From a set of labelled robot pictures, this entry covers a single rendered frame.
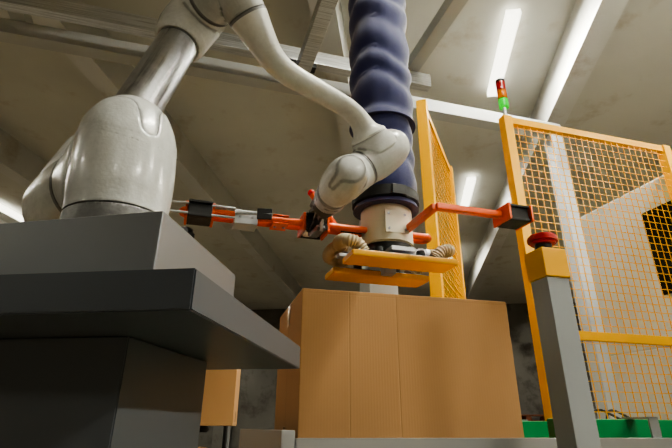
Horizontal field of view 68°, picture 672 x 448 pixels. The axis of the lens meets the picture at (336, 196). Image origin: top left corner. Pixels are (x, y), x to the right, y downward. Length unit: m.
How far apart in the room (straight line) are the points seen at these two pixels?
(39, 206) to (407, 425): 0.96
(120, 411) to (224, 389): 2.11
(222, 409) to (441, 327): 1.55
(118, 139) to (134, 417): 0.40
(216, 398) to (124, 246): 2.13
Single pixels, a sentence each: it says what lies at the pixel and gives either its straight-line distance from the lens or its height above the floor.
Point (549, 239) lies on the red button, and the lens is 1.29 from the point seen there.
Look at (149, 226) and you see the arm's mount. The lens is 0.65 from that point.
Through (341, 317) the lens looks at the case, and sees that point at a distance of 1.35.
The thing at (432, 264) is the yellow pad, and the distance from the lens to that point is 1.55.
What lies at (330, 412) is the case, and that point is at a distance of 1.32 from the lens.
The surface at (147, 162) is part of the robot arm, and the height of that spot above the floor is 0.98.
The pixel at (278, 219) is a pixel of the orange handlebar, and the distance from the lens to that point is 1.54.
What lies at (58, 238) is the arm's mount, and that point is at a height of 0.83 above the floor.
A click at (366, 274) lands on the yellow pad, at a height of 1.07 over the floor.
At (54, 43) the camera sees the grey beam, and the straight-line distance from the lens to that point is 4.26.
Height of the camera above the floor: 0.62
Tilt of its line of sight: 25 degrees up
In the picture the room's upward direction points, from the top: straight up
